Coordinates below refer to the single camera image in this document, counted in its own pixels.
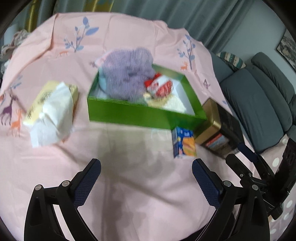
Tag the grey sofa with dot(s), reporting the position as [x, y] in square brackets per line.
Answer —
[261, 97]

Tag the red white soft pouch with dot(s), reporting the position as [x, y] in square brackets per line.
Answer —
[159, 86]

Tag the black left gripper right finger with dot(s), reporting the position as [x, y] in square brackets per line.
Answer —
[214, 189]

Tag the pink printed tablecloth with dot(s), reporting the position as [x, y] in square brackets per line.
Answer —
[143, 192]

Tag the yellow patterned curtain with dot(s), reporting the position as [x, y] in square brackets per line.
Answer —
[36, 12]

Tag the black gold tin box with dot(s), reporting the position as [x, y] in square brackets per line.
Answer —
[221, 132]

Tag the grey-green curtain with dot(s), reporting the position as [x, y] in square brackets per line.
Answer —
[213, 22]

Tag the striped cushion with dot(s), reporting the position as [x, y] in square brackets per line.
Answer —
[233, 61]

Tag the blue snack box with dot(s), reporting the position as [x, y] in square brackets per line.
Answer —
[183, 143]

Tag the yellow tissue pack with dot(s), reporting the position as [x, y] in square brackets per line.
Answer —
[50, 117]

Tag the green cardboard box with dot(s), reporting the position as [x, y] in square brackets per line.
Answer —
[102, 108]

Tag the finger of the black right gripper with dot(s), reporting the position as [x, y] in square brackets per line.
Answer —
[247, 152]

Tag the framed wall picture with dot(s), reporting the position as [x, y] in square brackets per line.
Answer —
[286, 48]

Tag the purple chiffon scrunchie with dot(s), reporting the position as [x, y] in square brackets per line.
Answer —
[126, 71]

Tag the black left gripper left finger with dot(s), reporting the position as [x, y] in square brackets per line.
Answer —
[81, 185]

